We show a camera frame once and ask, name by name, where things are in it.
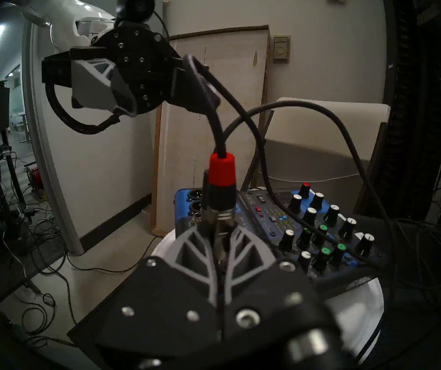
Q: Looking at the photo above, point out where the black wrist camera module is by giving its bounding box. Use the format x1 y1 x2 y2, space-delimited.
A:
117 0 156 21

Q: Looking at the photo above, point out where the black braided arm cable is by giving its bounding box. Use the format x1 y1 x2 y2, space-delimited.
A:
44 83 122 136

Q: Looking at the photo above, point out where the black rack cable manager column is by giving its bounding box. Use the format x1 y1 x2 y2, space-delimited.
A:
380 0 441 221

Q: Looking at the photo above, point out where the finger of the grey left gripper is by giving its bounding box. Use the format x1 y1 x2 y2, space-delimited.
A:
170 57 222 114
42 49 139 118

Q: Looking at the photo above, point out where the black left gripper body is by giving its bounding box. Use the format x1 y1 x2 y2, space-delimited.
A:
90 20 185 115

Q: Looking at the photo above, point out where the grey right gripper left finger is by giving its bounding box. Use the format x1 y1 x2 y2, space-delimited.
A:
91 225 221 358

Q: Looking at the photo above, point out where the black aux cable metal plug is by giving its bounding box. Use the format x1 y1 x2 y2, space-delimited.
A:
182 54 398 269

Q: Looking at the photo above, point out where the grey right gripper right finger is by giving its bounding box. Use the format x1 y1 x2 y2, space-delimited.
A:
220 225 342 337

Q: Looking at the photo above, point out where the beige folding chair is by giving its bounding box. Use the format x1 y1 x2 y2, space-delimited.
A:
244 98 391 219

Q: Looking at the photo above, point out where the black floor cable tangle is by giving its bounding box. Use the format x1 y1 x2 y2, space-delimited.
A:
0 203 76 348

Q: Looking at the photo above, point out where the white round plate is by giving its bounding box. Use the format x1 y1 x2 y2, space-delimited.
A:
151 234 385 364

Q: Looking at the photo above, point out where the large pale wooden board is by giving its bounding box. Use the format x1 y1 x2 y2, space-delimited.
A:
151 25 270 237

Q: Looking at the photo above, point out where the black and blue audio mixer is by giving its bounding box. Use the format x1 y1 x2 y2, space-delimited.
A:
174 182 388 293

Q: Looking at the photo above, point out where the beige wall control plate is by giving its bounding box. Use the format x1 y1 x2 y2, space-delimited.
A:
272 35 291 64

